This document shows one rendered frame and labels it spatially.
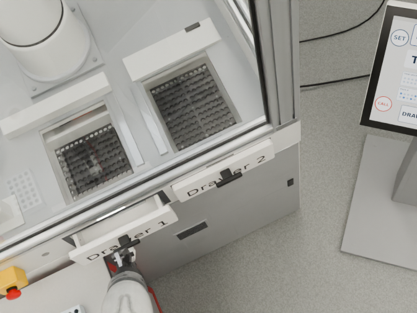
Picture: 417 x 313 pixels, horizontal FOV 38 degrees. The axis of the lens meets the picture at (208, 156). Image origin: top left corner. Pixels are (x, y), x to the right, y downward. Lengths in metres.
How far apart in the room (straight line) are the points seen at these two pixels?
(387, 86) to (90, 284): 0.96
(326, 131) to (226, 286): 0.77
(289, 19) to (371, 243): 1.43
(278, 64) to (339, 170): 1.32
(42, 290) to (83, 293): 0.12
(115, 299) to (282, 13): 0.63
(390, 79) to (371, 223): 1.03
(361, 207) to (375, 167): 0.18
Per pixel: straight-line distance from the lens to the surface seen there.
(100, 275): 1.77
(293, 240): 2.47
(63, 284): 1.80
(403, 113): 1.56
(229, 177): 1.59
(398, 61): 1.51
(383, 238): 2.46
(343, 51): 2.78
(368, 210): 2.48
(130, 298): 1.22
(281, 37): 1.20
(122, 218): 1.70
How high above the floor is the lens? 2.42
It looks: 68 degrees down
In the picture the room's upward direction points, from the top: 23 degrees counter-clockwise
